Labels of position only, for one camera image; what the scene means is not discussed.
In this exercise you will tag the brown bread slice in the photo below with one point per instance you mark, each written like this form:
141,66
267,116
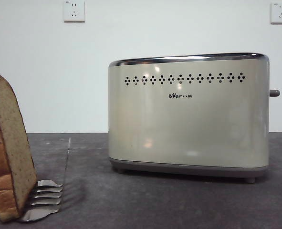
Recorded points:
14,143

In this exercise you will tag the grey toaster lever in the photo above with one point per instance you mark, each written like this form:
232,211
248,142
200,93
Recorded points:
275,93

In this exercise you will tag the cream toaster with chrome top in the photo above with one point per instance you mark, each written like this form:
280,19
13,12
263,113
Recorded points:
191,131

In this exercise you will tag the silver metal bread rack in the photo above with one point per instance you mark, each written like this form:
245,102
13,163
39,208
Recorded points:
35,215

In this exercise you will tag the white wall socket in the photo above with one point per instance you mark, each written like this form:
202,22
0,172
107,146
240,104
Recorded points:
74,12
280,13

